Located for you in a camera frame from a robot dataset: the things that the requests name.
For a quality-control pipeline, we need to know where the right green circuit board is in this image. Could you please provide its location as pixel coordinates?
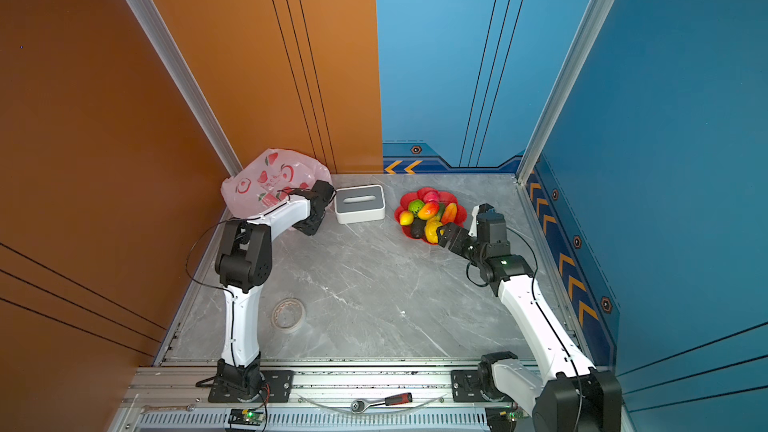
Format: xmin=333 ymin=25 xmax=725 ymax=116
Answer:
xmin=485 ymin=408 xmax=525 ymax=432

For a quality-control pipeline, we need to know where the green circuit board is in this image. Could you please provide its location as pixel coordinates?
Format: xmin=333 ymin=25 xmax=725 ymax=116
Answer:
xmin=485 ymin=408 xmax=525 ymax=432
xmin=226 ymin=408 xmax=268 ymax=431

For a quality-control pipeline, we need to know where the green lime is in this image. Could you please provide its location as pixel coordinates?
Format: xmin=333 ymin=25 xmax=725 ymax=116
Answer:
xmin=408 ymin=199 xmax=425 ymax=215

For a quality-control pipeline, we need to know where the red yellow mango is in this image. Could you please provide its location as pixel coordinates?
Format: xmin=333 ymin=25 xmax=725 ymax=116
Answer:
xmin=417 ymin=201 xmax=440 ymax=221

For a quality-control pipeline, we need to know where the white grey tissue box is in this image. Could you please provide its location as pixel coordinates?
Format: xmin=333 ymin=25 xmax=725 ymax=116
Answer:
xmin=334 ymin=184 xmax=386 ymax=225

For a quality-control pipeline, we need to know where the red flower-shaped plate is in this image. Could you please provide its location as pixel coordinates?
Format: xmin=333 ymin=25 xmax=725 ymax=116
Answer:
xmin=394 ymin=187 xmax=468 ymax=245

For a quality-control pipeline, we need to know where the red handled ratchet wrench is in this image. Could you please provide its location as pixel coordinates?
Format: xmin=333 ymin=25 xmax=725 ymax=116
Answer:
xmin=350 ymin=392 xmax=413 ymax=414

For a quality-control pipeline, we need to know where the pink printed plastic bag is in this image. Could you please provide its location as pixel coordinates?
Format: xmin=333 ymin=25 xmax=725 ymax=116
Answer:
xmin=220 ymin=149 xmax=331 ymax=218

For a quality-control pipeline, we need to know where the aluminium front rail frame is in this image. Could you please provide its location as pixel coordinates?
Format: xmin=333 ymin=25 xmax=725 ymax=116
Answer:
xmin=107 ymin=359 xmax=637 ymax=432

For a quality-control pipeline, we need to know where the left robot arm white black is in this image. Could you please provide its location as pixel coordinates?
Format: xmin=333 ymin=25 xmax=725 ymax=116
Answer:
xmin=208 ymin=180 xmax=335 ymax=403

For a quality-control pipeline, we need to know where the left aluminium corner post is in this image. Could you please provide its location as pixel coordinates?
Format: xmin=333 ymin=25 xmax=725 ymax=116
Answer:
xmin=125 ymin=0 xmax=242 ymax=176

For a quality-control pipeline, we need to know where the left green circuit board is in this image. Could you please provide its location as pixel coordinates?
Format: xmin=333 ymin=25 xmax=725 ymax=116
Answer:
xmin=226 ymin=408 xmax=268 ymax=431

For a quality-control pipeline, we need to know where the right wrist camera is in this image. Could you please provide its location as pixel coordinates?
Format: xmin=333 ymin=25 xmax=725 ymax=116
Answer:
xmin=469 ymin=203 xmax=495 ymax=237

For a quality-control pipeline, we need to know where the pink dragon fruit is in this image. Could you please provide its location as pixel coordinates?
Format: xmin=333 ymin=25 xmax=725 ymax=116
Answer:
xmin=423 ymin=191 xmax=440 ymax=203

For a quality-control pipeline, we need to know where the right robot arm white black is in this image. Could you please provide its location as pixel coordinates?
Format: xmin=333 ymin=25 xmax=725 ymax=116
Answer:
xmin=436 ymin=204 xmax=623 ymax=431

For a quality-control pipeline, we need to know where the dark avocado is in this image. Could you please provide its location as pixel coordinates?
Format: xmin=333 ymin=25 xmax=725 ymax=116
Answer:
xmin=410 ymin=218 xmax=426 ymax=239

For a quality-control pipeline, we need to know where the orange red peach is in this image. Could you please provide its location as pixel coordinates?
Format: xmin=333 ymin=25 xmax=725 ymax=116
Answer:
xmin=440 ymin=202 xmax=458 ymax=224

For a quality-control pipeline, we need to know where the aluminium corner post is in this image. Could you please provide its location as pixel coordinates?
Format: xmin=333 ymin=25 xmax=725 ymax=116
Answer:
xmin=515 ymin=0 xmax=615 ymax=185
xmin=125 ymin=0 xmax=242 ymax=176

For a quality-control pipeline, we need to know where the yellow lemon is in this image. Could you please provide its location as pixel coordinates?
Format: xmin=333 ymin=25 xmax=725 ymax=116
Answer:
xmin=424 ymin=220 xmax=443 ymax=244

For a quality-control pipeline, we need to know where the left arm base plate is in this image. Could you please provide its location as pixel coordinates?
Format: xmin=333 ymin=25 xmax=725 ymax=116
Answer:
xmin=207 ymin=370 xmax=294 ymax=404

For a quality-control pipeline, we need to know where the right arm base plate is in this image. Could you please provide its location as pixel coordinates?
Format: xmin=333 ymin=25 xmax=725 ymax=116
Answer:
xmin=450 ymin=369 xmax=493 ymax=403

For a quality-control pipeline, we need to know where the silver spanner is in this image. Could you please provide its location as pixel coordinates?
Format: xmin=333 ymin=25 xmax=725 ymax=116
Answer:
xmin=141 ymin=404 xmax=196 ymax=414

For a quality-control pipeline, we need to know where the right aluminium corner post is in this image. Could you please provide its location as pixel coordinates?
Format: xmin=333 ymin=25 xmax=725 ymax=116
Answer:
xmin=515 ymin=0 xmax=615 ymax=185

